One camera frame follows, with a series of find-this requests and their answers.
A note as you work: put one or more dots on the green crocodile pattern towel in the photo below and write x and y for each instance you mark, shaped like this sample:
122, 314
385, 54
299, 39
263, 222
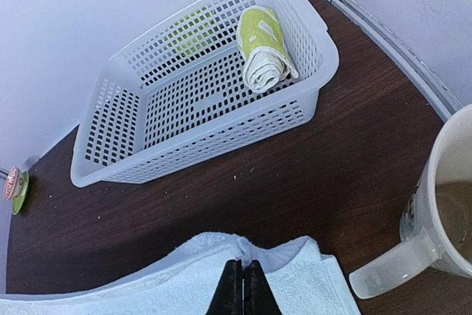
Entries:
261, 43

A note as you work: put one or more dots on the white perforated plastic basket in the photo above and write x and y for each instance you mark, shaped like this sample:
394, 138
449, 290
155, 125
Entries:
153, 113

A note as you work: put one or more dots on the light blue towel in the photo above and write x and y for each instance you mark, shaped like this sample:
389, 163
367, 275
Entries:
301, 278

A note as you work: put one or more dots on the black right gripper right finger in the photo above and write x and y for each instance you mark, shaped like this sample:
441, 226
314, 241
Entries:
257, 295

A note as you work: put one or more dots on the red patterned ceramic bowl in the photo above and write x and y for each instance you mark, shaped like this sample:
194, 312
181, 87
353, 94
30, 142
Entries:
13, 182

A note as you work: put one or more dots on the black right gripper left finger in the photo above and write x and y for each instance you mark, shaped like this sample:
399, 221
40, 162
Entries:
228, 296

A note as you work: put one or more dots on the green plate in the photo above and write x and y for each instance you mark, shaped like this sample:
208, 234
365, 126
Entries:
21, 192

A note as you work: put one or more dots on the lime green bowl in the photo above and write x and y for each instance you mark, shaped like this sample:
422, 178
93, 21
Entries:
193, 34

